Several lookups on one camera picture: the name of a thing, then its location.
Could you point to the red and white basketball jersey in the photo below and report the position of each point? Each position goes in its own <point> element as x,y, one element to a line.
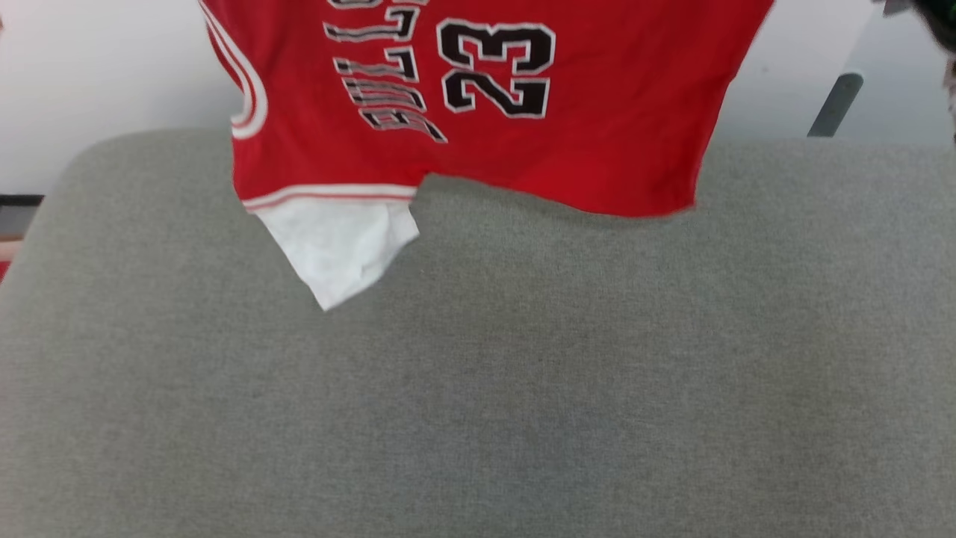
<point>597,134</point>

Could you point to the beige plastic laundry basket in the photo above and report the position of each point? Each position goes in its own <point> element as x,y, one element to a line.
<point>6,250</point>

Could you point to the dark grey door stop post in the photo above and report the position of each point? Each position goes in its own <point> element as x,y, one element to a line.
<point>835,106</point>

